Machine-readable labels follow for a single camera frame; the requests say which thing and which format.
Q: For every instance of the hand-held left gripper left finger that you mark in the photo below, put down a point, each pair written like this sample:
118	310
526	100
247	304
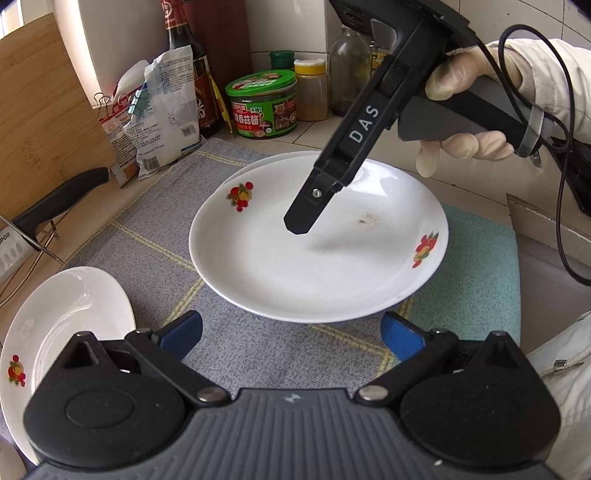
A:
182	331

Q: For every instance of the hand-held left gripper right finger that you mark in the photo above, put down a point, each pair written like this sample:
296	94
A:
399	337

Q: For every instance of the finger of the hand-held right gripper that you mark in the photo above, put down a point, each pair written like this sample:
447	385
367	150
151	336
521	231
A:
307	207

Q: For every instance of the large white flower plate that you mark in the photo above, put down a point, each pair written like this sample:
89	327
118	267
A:
277	267

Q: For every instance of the person's right forearm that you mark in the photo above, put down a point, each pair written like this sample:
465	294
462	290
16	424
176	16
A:
563	78

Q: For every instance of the person's right hand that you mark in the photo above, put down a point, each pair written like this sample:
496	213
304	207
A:
475	62

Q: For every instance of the glass bottle with red cap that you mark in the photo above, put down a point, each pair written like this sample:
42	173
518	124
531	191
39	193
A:
348	78

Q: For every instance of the yellow lid spice jar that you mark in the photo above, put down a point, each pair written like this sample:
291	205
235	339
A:
311	97

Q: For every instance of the grey and teal towel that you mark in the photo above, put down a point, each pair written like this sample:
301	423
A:
152	258

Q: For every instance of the green cap bottle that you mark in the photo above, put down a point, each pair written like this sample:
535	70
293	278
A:
282	60

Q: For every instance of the green lid sauce jar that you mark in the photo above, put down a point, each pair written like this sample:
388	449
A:
261	110

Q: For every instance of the white plastic bag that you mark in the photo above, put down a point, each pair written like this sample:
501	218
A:
166	120

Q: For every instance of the person's white jacket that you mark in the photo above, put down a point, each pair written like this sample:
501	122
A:
568	392

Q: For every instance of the dark soy sauce bottle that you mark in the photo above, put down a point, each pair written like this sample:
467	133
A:
184	60

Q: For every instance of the green binder clip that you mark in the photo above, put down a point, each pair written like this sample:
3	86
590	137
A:
138	101

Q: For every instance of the red and white packet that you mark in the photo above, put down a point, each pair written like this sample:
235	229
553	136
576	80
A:
117	138

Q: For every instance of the black binder clip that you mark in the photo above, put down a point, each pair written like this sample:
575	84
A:
102	100

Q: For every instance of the bamboo cutting board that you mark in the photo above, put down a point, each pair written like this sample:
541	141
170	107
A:
37	115

